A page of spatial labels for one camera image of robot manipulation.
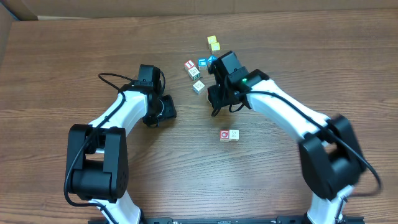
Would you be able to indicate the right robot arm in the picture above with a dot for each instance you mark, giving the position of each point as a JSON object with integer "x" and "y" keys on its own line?
{"x": 331, "y": 158}

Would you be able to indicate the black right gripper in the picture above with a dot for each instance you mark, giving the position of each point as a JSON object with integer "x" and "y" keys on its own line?
{"x": 217, "y": 100}

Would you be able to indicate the cardboard box edge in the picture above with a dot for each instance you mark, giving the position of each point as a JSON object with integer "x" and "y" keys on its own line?
{"x": 31, "y": 9}

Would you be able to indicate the blue-sided picture block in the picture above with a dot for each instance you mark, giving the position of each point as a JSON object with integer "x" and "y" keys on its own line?
{"x": 198, "y": 87}

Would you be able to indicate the yellow block near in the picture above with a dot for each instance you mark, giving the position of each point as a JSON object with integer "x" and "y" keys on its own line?
{"x": 215, "y": 47}

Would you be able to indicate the green-sided picture block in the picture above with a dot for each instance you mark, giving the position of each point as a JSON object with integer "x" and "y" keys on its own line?
{"x": 194, "y": 73}

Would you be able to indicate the yellow block far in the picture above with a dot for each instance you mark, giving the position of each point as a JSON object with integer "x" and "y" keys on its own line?
{"x": 211, "y": 39}

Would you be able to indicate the blue G letter block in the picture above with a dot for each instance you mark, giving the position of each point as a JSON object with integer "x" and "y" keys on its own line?
{"x": 202, "y": 63}

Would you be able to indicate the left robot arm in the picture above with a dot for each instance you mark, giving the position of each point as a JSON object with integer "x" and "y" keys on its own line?
{"x": 97, "y": 171}

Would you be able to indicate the yellow block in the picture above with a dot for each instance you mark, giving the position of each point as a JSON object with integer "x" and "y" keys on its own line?
{"x": 215, "y": 47}
{"x": 211, "y": 39}

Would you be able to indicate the cow picture number 2 block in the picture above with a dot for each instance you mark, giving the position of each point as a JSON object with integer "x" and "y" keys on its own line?
{"x": 233, "y": 135}

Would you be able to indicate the red I letter block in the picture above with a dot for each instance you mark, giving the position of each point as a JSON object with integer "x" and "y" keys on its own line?
{"x": 189, "y": 64}

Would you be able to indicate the blue X letter block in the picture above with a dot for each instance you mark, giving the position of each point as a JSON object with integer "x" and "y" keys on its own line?
{"x": 211, "y": 59}

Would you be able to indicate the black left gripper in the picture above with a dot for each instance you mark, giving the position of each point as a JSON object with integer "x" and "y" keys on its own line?
{"x": 168, "y": 111}

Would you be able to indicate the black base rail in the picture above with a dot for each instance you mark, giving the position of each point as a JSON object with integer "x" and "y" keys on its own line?
{"x": 224, "y": 221}

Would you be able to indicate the red Q wooden block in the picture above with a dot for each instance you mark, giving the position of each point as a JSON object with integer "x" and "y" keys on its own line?
{"x": 224, "y": 135}

